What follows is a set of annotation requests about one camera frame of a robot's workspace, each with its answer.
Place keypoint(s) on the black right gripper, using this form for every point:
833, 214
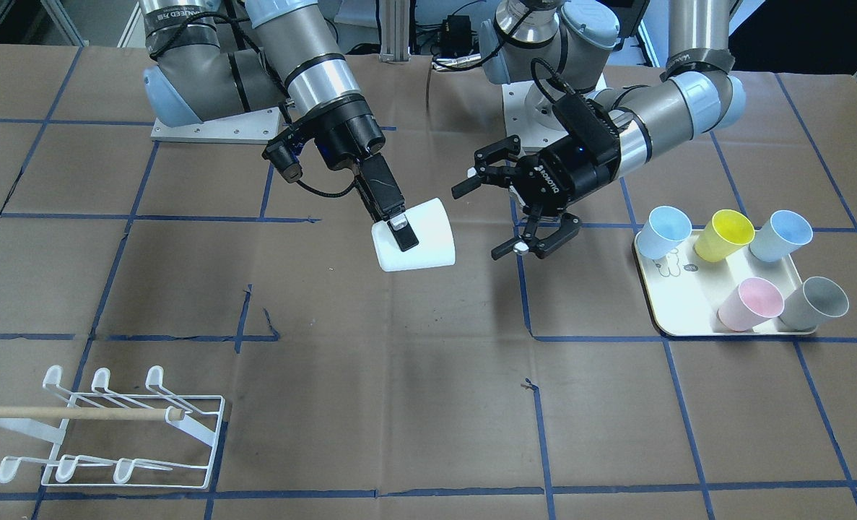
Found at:
351, 137

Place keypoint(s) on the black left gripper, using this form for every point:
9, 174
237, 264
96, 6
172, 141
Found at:
559, 172

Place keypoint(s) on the white ikea cup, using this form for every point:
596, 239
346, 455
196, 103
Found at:
431, 227

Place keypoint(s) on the light blue cup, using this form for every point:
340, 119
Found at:
666, 227

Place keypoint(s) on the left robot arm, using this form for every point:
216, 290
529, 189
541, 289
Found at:
578, 129

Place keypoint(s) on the yellow cup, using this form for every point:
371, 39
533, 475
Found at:
727, 232

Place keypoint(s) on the pink cup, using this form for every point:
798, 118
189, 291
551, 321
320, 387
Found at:
752, 302

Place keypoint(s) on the light blue cup tray corner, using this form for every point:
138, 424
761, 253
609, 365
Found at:
784, 232

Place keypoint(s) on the grey cup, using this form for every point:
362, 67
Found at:
816, 301

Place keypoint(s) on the cream plastic tray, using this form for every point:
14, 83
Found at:
684, 292

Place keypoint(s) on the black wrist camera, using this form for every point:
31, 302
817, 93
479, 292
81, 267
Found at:
284, 154

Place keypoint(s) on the white wire cup rack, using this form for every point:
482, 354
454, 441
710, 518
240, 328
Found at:
156, 438

